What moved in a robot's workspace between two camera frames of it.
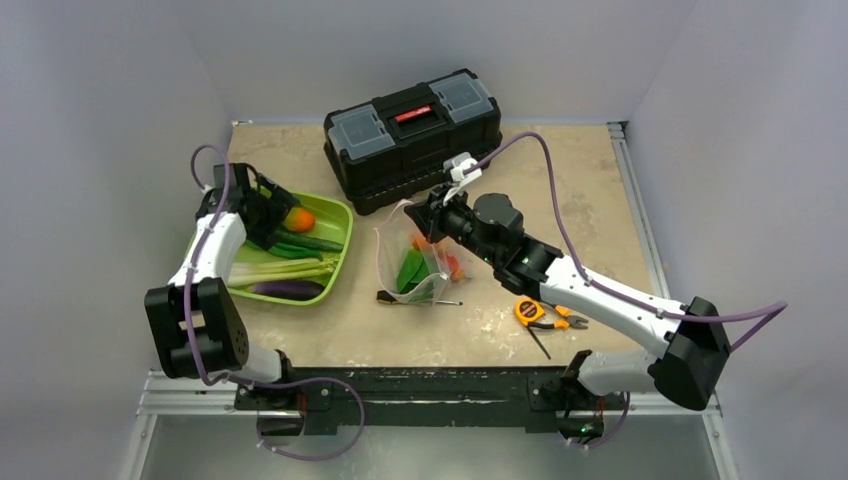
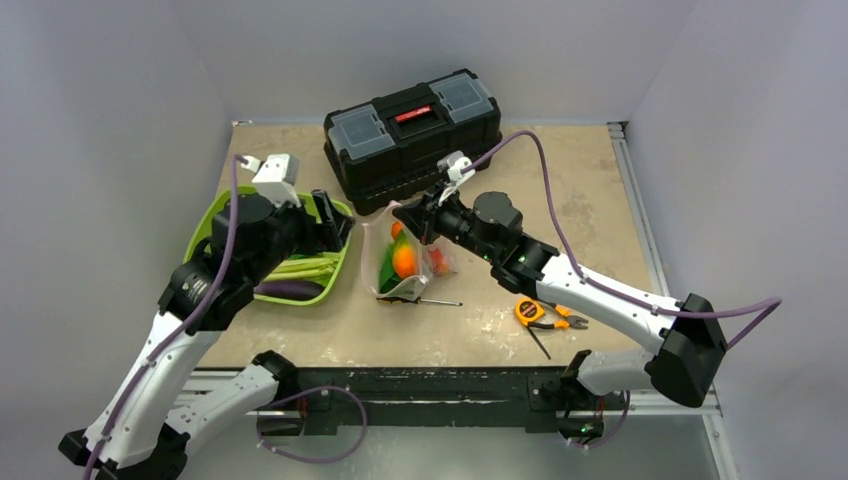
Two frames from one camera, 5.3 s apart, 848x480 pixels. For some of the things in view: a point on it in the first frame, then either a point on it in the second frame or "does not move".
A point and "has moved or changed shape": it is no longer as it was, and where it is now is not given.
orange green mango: (299, 220) has moved or changed shape
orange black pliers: (561, 324) does not move
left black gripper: (278, 204) -> (316, 236)
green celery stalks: (241, 273) does not move
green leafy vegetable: (415, 281) -> (388, 278)
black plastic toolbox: (394, 148) does not move
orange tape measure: (527, 310) does not move
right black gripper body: (432, 212) does not move
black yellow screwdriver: (387, 298) does not move
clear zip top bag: (412, 269) has moved or changed shape
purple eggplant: (290, 290) does not move
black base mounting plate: (433, 399) does not move
